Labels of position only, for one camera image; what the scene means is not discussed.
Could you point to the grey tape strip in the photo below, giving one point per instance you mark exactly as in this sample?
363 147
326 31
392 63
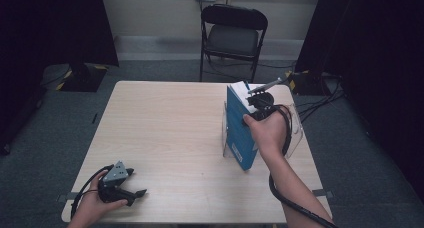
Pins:
66 197
325 193

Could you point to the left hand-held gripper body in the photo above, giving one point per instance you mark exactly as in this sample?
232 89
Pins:
113 188

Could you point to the clear acrylic book rack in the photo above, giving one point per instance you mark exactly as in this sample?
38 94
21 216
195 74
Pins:
296 131

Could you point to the person's left hand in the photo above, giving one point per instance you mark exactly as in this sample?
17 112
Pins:
90 209

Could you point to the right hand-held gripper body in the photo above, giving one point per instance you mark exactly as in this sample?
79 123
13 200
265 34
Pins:
265 103

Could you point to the black stand base yellow stripes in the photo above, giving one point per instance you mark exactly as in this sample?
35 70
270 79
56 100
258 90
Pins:
83 79
305 83

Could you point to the black folding chair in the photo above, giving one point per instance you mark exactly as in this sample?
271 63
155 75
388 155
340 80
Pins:
233 38

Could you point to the black curtain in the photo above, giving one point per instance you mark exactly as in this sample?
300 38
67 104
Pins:
50 28
376 54

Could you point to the blue book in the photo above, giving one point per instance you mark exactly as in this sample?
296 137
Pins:
238 134

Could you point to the person's right hand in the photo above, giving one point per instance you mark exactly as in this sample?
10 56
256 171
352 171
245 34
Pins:
270 134

